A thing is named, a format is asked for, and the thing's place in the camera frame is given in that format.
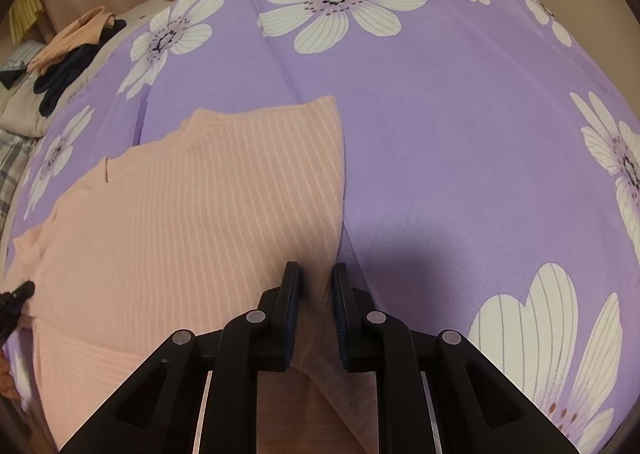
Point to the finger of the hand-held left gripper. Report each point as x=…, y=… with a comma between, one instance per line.
x=20, y=295

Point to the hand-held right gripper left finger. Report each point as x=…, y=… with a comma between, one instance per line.
x=292, y=294

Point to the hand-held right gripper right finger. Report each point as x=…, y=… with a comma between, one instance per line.
x=341, y=294

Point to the pink striped knit top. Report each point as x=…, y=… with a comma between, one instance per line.
x=175, y=214

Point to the person's left hand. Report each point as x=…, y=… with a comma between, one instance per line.
x=6, y=376

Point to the grey plaid blanket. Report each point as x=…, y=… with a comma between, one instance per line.
x=12, y=169

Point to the beige quilt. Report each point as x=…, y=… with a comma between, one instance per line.
x=20, y=109

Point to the purple floral blanket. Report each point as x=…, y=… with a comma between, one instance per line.
x=450, y=134

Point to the navy garment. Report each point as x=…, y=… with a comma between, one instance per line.
x=60, y=79

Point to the grey blue folded cloth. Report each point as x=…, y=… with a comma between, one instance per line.
x=22, y=54

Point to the peach garment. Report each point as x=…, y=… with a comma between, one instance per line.
x=75, y=36

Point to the yellow woven bag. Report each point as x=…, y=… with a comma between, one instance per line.
x=27, y=9

